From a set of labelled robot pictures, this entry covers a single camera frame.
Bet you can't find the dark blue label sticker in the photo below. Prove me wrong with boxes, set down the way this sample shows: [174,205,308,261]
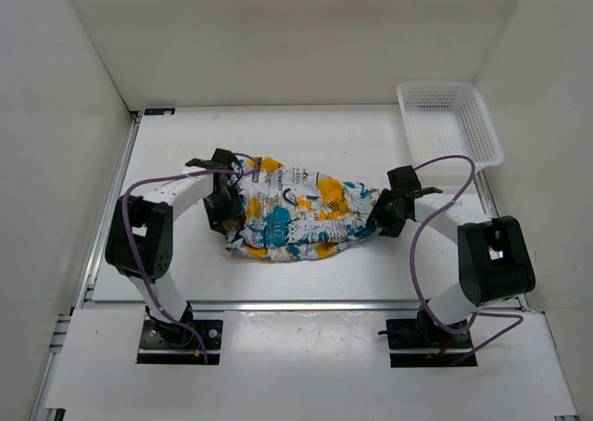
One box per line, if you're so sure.
[144,108,176,116]

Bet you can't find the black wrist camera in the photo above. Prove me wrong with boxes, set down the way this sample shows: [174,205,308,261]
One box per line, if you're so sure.
[387,165,443,199]
[184,148,242,172]

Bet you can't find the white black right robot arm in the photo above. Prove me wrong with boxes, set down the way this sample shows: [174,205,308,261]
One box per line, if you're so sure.
[367,165,536,347]

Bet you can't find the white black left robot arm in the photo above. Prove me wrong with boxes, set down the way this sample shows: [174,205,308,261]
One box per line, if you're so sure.
[105,148,248,347]

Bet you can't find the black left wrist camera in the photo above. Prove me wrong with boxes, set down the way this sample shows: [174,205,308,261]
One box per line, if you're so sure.
[184,148,242,172]

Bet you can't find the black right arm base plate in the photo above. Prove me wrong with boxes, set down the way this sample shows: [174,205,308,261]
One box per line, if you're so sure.
[377,319,478,369]

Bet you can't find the printed white yellow teal shorts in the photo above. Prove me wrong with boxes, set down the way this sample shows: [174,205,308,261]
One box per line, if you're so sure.
[225,156,380,262]

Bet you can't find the aluminium table edge rail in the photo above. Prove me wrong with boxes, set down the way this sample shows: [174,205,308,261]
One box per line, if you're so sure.
[76,112,529,314]

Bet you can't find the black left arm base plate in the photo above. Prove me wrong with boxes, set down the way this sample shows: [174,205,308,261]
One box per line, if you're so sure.
[136,316,223,365]

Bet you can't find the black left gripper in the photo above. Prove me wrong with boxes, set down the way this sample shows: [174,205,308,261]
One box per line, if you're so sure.
[201,185,246,235]

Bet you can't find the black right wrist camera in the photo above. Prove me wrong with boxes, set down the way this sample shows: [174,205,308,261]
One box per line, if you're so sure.
[387,165,443,199]

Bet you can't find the white perforated plastic basket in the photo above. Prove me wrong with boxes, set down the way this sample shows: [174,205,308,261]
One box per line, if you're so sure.
[397,81,504,172]

